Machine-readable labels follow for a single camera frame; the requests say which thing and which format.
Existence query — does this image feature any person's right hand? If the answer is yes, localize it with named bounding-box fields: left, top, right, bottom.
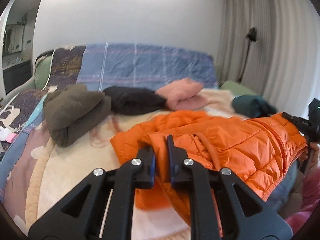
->
left=298, top=142, right=319, bottom=170

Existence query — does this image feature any dark patterned quilt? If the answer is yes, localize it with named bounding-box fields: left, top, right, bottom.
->
left=0, top=45, right=87, bottom=203

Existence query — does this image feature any dark green folded garment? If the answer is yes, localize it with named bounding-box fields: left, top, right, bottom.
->
left=232, top=94, right=277, bottom=118

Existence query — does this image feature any olive green folded fleece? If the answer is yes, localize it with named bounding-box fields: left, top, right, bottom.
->
left=43, top=83, right=111, bottom=147

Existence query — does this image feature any blue plaid bed cover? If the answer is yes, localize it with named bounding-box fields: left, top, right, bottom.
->
left=77, top=43, right=218, bottom=91

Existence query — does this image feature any cream plush blanket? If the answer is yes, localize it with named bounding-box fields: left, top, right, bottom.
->
left=24, top=88, right=249, bottom=240

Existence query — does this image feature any black floor lamp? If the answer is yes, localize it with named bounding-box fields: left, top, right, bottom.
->
left=238, top=27, right=258, bottom=83

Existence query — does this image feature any beige pleated curtain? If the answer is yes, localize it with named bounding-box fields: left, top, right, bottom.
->
left=216, top=0, right=319, bottom=116

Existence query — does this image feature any black folded jacket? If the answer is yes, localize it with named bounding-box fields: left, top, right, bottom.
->
left=103, top=86, right=167, bottom=115

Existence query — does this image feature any green pillow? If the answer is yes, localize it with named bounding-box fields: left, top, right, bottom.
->
left=34, top=55, right=52, bottom=90

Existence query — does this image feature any pink quilted folded jacket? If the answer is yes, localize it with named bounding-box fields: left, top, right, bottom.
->
left=156, top=78, right=208, bottom=111

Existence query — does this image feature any orange puffer jacket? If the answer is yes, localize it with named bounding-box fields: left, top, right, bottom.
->
left=110, top=111, right=307, bottom=223

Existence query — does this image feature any pink fleece sleeve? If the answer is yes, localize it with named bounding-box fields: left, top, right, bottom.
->
left=286, top=167, right=320, bottom=235

